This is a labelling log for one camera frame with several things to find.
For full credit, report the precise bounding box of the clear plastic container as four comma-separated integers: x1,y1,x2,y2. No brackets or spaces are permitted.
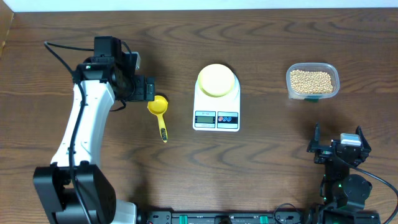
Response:
286,62,340,100

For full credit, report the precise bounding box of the soybeans pile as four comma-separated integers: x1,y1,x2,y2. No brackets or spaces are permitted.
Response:
290,70,333,94

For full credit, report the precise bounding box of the yellow measuring scoop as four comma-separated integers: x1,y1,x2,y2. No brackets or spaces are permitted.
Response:
147,95,168,142

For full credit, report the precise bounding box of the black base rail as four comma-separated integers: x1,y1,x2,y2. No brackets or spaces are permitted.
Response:
136,210,382,224

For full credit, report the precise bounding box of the green tape label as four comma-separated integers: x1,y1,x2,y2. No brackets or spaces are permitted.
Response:
305,97,319,103

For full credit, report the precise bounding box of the white digital kitchen scale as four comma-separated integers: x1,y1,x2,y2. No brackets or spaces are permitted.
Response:
192,73,241,132

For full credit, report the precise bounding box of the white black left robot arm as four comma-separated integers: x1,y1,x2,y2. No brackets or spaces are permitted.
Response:
33,36,155,223

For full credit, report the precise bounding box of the yellow bowl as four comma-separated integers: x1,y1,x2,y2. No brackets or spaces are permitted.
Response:
197,64,235,98

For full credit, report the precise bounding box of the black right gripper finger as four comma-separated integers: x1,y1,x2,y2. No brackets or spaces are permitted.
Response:
356,126,371,153
307,123,320,152

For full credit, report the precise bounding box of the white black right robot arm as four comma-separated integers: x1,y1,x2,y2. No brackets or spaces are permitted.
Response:
303,124,381,224

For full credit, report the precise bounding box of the brown cardboard panel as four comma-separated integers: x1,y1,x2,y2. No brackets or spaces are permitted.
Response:
0,0,14,55

